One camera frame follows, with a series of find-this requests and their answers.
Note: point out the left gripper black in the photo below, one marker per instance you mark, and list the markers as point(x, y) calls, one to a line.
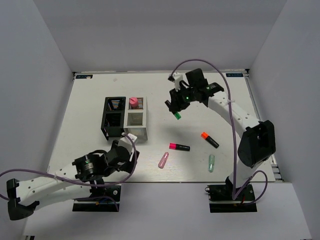
point(128, 165)

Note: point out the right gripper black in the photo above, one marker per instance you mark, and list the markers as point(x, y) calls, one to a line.
point(176, 104)

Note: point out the green black highlighter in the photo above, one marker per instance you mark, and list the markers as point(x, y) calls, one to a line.
point(175, 113)

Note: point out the orange black highlighter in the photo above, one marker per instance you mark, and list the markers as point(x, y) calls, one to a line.
point(210, 140)

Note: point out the pink capped clear tube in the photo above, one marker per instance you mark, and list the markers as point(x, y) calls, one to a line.
point(133, 103)

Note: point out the pink translucent small tube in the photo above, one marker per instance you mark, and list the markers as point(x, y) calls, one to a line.
point(163, 160)

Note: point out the pink black highlighter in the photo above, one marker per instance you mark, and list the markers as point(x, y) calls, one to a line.
point(179, 147)

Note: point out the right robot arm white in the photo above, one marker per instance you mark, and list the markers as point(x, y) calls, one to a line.
point(257, 138)

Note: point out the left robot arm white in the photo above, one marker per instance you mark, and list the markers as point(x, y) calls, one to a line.
point(82, 180)

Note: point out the black mesh organizer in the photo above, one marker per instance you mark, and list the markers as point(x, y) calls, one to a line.
point(112, 124)

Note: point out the white mesh organizer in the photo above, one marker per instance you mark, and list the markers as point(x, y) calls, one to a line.
point(136, 119)

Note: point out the right blue table label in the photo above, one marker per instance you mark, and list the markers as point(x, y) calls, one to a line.
point(234, 75)

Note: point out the blue table label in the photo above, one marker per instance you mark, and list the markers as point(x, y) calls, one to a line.
point(84, 76)
point(234, 75)

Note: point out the green translucent small tube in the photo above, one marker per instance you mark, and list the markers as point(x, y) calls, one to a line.
point(211, 163)

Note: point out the left blue table label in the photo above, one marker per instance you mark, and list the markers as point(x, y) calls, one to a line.
point(84, 76)

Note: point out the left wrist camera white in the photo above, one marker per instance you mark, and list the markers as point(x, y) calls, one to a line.
point(127, 141)

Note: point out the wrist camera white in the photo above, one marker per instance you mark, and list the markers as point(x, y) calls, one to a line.
point(176, 78)
point(127, 141)

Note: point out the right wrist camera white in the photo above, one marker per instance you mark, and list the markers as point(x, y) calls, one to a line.
point(176, 78)

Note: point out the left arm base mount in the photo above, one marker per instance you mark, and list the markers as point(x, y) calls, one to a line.
point(100, 200)

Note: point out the right aluminium table rail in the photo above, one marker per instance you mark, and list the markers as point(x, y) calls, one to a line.
point(264, 124)

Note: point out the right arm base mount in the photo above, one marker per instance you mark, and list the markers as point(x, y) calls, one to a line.
point(221, 201)

